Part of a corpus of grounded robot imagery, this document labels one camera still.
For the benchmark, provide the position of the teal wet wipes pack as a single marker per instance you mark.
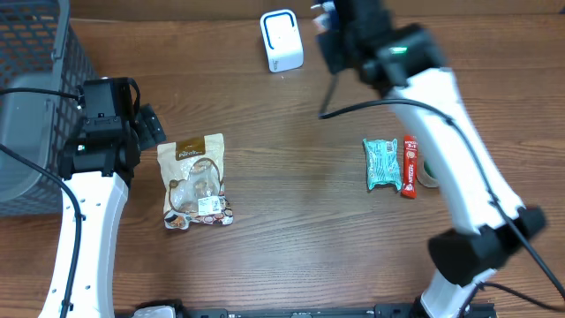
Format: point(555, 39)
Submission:
point(382, 167)

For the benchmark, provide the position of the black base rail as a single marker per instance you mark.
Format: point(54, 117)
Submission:
point(395, 310)

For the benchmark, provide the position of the beige snack bag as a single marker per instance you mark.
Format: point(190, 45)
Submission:
point(193, 175)

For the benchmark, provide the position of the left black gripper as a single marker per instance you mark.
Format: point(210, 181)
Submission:
point(146, 126)

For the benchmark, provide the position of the white barcode scanner stand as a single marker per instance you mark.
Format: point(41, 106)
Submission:
point(282, 40)

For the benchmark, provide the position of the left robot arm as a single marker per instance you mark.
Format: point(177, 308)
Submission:
point(96, 167)

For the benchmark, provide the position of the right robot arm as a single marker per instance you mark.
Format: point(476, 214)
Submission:
point(490, 223)

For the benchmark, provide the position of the green lidded glass jar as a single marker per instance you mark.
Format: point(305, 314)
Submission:
point(424, 174)

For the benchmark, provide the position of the orange small box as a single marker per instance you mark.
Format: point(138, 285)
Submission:
point(326, 16)

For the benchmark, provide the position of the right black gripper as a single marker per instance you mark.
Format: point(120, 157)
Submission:
point(331, 64)

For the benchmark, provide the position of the red snack bar packet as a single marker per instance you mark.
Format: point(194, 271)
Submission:
point(410, 164)

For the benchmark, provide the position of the grey plastic mesh basket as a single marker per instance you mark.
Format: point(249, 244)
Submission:
point(41, 58)

